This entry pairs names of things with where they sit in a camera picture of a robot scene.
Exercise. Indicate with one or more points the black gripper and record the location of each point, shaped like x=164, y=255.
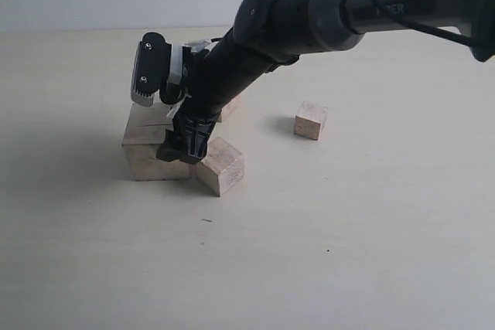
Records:
x=213, y=78

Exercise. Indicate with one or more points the third largest wooden cube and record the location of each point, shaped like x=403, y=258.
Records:
x=222, y=168

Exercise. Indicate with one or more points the second largest wooden cube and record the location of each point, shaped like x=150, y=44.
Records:
x=229, y=109

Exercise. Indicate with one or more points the smallest wooden cube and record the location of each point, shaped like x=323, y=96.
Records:
x=310, y=120

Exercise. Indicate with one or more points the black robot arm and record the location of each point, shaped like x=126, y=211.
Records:
x=268, y=34

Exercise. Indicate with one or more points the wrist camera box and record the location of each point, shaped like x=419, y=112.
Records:
x=151, y=68

